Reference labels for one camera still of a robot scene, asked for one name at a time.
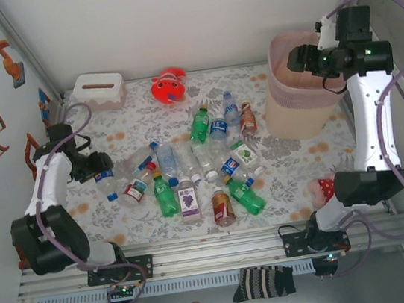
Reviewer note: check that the Pepsi bottle blue cap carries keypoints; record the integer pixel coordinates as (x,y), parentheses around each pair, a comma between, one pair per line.
(105,184)
(231,167)

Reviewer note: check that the clear bottle blue red label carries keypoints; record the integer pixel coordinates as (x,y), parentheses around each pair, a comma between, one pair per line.
(133,161)

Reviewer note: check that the red cap bottle landscape label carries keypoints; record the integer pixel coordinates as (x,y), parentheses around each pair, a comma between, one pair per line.
(134,192)

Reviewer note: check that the brown drink bottle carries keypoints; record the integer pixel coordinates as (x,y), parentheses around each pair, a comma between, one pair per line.
(247,120)

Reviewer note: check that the clear water bottle blue cap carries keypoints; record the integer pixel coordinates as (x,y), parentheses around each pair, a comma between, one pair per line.
(167,162)

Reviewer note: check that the water bottle blue lettering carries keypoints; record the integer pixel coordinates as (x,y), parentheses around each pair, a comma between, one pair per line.
(231,111)

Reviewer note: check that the green soda bottle yellow cap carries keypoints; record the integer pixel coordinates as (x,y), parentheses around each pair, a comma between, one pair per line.
(166,199)
(248,197)
(200,125)

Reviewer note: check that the clear bottle lime label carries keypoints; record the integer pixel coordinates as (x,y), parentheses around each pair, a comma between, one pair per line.
(245,154)

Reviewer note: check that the purple grape juice bottle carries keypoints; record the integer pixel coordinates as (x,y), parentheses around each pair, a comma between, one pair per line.
(188,202)

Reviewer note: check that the red gold label bottle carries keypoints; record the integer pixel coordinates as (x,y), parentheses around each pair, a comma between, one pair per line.
(223,209)

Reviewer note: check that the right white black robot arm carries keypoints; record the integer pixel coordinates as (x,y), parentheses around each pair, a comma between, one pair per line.
(372,127)

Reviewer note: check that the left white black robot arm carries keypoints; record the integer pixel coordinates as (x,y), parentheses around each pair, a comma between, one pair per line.
(46,181)

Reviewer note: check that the beige bin pink mesh liner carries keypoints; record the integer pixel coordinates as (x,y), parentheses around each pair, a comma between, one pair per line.
(295,116)

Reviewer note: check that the white tissue box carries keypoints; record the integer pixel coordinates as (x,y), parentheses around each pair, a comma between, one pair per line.
(97,92)

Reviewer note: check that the floral tablecloth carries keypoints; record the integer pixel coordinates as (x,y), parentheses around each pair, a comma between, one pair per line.
(140,220)

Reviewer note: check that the red plush fish toy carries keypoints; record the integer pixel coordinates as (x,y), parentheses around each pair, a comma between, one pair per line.
(167,88)

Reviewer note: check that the pink plush red dotted dress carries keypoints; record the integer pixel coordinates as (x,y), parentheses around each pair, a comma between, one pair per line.
(322,189)

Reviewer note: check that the small circuit board green LED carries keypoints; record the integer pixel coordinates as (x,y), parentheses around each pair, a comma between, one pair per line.
(331,255)
(123,290)

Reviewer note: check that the black white striped sock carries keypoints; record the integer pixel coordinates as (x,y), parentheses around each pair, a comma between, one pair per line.
(262,282)

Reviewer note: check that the blue orange wall sticker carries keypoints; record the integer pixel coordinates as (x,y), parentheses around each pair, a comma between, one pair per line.
(44,106)

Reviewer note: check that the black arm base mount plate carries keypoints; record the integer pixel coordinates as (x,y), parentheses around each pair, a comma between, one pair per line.
(142,265)
(294,244)

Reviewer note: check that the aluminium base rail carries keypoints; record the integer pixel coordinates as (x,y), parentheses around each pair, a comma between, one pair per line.
(215,249)

